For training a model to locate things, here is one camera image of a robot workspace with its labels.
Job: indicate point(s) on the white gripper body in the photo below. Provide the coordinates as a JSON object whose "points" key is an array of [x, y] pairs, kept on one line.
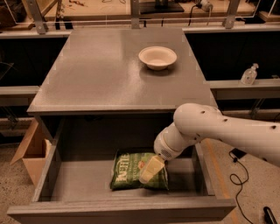
{"points": [[162, 148]]}

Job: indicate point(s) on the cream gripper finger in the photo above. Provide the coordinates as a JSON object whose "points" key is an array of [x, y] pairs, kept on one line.
{"points": [[153, 166]]}

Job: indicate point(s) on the green jalapeno chip bag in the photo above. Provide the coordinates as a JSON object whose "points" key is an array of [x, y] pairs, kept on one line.
{"points": [[126, 172]]}

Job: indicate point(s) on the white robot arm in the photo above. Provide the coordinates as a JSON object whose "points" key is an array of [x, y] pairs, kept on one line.
{"points": [[194, 122]]}

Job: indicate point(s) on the grey open top drawer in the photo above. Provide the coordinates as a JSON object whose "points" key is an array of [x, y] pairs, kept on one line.
{"points": [[74, 185]]}

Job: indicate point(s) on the white paper bowl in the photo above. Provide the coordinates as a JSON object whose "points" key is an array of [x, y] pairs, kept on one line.
{"points": [[157, 57]]}

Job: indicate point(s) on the grey cabinet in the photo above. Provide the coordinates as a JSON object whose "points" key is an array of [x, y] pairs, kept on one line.
{"points": [[98, 74]]}

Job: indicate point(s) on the clear sanitizer pump bottle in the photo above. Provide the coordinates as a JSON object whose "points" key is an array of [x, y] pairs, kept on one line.
{"points": [[249, 75]]}

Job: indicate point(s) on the cardboard box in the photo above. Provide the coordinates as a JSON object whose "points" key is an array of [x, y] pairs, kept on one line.
{"points": [[33, 151]]}

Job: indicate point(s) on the black object on floor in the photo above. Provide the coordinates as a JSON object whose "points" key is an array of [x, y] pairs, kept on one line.
{"points": [[269, 216]]}

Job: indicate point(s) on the black monitor base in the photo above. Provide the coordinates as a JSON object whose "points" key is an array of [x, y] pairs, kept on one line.
{"points": [[160, 6]]}

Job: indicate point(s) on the grey metal shelf rail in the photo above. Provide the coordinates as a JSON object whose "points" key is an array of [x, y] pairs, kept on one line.
{"points": [[17, 96]]}

